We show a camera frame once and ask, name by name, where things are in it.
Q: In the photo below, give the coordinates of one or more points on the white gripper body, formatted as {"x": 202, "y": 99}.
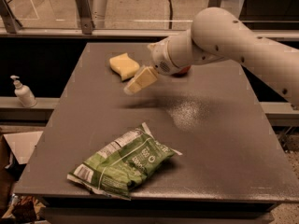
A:
{"x": 161, "y": 59}

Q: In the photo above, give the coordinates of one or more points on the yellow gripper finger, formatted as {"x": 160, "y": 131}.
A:
{"x": 144, "y": 77}

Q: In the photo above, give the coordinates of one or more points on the yellow wavy sponge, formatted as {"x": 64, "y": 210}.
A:
{"x": 124, "y": 66}

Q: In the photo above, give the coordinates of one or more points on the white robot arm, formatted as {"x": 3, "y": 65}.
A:
{"x": 216, "y": 34}

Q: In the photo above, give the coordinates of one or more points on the green jalapeno chip bag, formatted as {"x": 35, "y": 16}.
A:
{"x": 123, "y": 164}

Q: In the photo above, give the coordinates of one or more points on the red apple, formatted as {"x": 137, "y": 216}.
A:
{"x": 182, "y": 72}

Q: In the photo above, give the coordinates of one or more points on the grey table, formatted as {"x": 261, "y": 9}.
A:
{"x": 227, "y": 155}

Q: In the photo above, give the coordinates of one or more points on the white pump lotion bottle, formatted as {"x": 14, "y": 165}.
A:
{"x": 23, "y": 92}

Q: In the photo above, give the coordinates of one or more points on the white cylindrical post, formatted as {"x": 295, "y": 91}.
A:
{"x": 93, "y": 2}

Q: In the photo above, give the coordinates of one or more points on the middle metal railing bracket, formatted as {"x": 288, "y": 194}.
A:
{"x": 85, "y": 16}

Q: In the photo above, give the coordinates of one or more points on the left metal railing bracket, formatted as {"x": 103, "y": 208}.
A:
{"x": 11, "y": 23}

